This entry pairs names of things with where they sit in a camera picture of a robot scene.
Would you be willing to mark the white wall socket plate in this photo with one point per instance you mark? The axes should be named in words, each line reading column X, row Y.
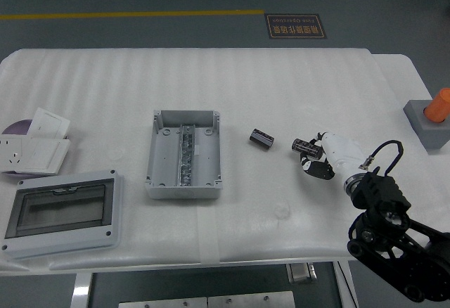
column 10, row 153

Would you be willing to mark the white metal table frame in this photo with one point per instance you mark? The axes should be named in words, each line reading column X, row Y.
column 81, row 290

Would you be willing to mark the metal rail inside box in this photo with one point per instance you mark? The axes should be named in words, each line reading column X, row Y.
column 186, row 157

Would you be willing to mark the white foam mat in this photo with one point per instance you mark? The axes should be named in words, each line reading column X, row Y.
column 246, row 93

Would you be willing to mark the grey metal plate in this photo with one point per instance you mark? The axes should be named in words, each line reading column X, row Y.
column 161, row 302
column 251, row 300

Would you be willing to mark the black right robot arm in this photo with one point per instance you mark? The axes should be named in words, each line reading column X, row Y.
column 379, row 195

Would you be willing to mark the grey lid with clear window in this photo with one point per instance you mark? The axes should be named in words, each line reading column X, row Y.
column 63, row 213

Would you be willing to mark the white flat switch plate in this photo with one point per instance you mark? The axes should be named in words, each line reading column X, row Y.
column 42, row 157

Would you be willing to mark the white tilted switch plate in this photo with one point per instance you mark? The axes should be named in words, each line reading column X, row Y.
column 49, row 123

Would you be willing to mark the black floor sign orange text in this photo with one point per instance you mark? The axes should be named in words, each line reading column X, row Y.
column 294, row 26

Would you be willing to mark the grey open plastic box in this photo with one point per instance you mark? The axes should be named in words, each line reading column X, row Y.
column 165, row 160

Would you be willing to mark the yellow floor tape line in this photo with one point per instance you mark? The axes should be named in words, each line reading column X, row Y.
column 140, row 14

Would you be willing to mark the grey block base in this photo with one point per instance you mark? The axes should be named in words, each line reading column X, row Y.
column 427, row 134

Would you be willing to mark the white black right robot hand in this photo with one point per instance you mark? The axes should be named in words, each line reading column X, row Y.
column 342, row 151

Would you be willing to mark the silver metal bracket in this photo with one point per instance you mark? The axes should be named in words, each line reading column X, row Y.
column 301, row 273

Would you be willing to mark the purple round disc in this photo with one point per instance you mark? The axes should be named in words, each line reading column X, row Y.
column 17, row 128

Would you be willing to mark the orange cylinder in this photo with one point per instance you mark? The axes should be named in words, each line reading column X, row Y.
column 438, row 107

